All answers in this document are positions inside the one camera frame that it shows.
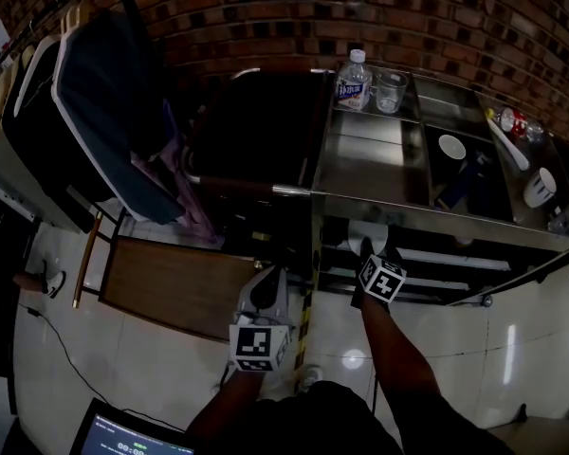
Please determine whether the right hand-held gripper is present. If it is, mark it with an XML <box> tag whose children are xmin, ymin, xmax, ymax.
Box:
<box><xmin>350</xmin><ymin>236</ymin><xmax>408</xmax><ymax>310</ymax></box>

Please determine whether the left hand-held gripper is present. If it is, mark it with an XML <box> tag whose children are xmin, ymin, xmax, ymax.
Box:
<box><xmin>229</xmin><ymin>264</ymin><xmax>296</xmax><ymax>374</ymax></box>

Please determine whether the stainless steel cart shelf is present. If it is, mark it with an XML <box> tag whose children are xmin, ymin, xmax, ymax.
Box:
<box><xmin>309</xmin><ymin>62</ymin><xmax>569</xmax><ymax>308</ymax></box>

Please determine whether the person's left forearm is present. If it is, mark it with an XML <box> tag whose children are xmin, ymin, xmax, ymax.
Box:
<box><xmin>184</xmin><ymin>369</ymin><xmax>267</xmax><ymax>445</ymax></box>

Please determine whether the person's right forearm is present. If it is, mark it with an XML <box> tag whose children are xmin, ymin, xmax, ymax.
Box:
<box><xmin>359</xmin><ymin>295</ymin><xmax>459</xmax><ymax>428</ymax></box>

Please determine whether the yellow black striped tape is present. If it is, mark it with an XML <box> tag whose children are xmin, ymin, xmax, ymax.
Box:
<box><xmin>292</xmin><ymin>248</ymin><xmax>322</xmax><ymax>389</ymax></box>

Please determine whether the person's white shoe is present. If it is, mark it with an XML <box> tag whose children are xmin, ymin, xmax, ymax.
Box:
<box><xmin>297</xmin><ymin>365</ymin><xmax>324</xmax><ymax>394</ymax></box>

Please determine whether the wooden rack base board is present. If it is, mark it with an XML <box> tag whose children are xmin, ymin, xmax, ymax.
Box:
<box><xmin>98</xmin><ymin>234</ymin><xmax>263</xmax><ymax>344</ymax></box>

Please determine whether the purple cloth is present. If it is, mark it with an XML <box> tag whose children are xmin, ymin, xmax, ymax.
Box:
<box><xmin>131</xmin><ymin>133</ymin><xmax>225</xmax><ymax>248</ymax></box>

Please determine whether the person's black clothing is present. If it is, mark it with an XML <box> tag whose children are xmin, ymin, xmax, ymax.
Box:
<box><xmin>184</xmin><ymin>379</ymin><xmax>516</xmax><ymax>455</ymax></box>

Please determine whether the dark blue box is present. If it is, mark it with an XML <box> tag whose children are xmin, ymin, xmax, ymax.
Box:
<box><xmin>439</xmin><ymin>151</ymin><xmax>495</xmax><ymax>209</ymax></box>

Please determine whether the white bowl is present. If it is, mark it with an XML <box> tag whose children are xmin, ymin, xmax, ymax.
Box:
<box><xmin>437</xmin><ymin>134</ymin><xmax>468</xmax><ymax>161</ymax></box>

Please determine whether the laptop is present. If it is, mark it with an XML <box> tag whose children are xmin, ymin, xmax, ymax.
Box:
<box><xmin>69</xmin><ymin>397</ymin><xmax>196</xmax><ymax>455</ymax></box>

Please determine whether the white striped mug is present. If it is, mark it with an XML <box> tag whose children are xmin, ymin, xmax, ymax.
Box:
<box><xmin>523</xmin><ymin>167</ymin><xmax>558</xmax><ymax>209</ymax></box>

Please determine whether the black armchair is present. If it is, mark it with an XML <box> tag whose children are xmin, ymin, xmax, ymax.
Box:
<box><xmin>189</xmin><ymin>67</ymin><xmax>336</xmax><ymax>196</ymax></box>

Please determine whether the white plastic spoon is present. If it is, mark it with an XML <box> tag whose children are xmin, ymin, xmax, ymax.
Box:
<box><xmin>485</xmin><ymin>118</ymin><xmax>531</xmax><ymax>172</ymax></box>

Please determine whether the clear glass cup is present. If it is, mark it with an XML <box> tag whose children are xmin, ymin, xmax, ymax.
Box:
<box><xmin>373</xmin><ymin>69</ymin><xmax>410</xmax><ymax>115</ymax></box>

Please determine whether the crumpled clear plastic bottle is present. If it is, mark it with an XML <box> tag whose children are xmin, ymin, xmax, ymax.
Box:
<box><xmin>546</xmin><ymin>205</ymin><xmax>569</xmax><ymax>237</ymax></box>

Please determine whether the clear plastic water bottle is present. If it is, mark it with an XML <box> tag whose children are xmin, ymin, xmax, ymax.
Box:
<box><xmin>335</xmin><ymin>48</ymin><xmax>374</xmax><ymax>113</ymax></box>

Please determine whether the red label plastic bottle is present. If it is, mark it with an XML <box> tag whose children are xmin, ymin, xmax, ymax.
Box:
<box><xmin>494</xmin><ymin>107</ymin><xmax>547</xmax><ymax>145</ymax></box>

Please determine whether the dark blue white-trimmed garment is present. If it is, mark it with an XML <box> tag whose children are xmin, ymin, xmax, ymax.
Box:
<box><xmin>50</xmin><ymin>9</ymin><xmax>187</xmax><ymax>226</ymax></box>

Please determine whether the black white-trimmed garment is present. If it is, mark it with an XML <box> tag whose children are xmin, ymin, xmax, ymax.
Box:
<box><xmin>1</xmin><ymin>35</ymin><xmax>105</xmax><ymax>203</ymax></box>

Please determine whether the black clothes rack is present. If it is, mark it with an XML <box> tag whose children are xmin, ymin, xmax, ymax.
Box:
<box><xmin>51</xmin><ymin>0</ymin><xmax>149</xmax><ymax>42</ymax></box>

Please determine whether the wooden clothes hanger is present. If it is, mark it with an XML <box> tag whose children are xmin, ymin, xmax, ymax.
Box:
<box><xmin>59</xmin><ymin>0</ymin><xmax>101</xmax><ymax>37</ymax></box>
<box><xmin>0</xmin><ymin>40</ymin><xmax>37</xmax><ymax>139</ymax></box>

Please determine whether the black floor cable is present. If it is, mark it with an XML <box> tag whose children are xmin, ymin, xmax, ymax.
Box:
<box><xmin>17</xmin><ymin>302</ymin><xmax>187</xmax><ymax>434</ymax></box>

